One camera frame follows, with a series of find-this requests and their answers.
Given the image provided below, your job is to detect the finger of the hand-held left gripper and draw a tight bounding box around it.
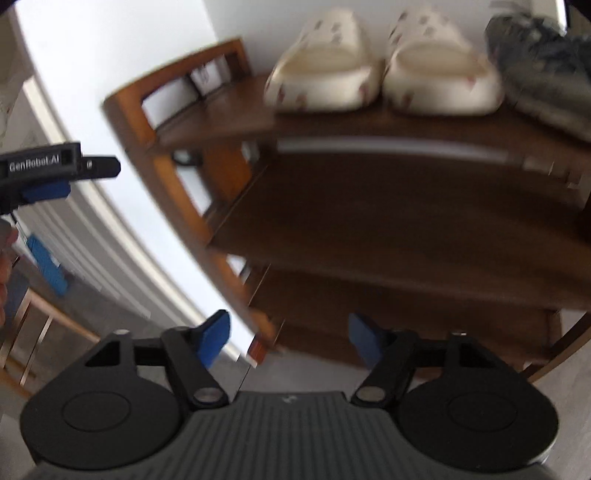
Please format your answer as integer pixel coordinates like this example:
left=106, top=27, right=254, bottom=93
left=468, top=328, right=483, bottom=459
left=22, top=156, right=122, bottom=205
left=11, top=220, right=68, bottom=297

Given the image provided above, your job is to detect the light wooden stool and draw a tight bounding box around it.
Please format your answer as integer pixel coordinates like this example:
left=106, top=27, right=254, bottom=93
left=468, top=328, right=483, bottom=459
left=0, top=285, right=102, bottom=400

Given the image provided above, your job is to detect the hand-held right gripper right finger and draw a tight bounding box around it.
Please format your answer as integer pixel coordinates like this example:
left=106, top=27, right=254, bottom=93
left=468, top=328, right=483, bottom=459
left=348, top=313, right=513, bottom=409

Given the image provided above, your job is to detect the cream heart print slipper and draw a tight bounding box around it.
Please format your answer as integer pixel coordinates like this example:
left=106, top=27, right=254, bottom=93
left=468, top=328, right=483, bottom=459
left=382, top=4, right=504, bottom=116
left=263, top=7, right=384, bottom=114

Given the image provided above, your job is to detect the person's left hand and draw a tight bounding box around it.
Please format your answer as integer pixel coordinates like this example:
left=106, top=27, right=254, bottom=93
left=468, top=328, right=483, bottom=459
left=0, top=219, right=20, bottom=326

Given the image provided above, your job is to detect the brown wooden shoe rack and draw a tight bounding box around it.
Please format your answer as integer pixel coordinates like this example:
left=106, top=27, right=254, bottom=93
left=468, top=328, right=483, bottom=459
left=102, top=38, right=591, bottom=385

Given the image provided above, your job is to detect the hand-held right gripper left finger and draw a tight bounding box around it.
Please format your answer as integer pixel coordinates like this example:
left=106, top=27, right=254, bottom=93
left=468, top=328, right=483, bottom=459
left=81, top=310, right=232, bottom=409

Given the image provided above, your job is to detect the blue denim sneaker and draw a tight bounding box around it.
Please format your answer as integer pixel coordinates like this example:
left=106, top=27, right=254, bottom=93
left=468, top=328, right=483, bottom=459
left=484, top=2, right=591, bottom=139

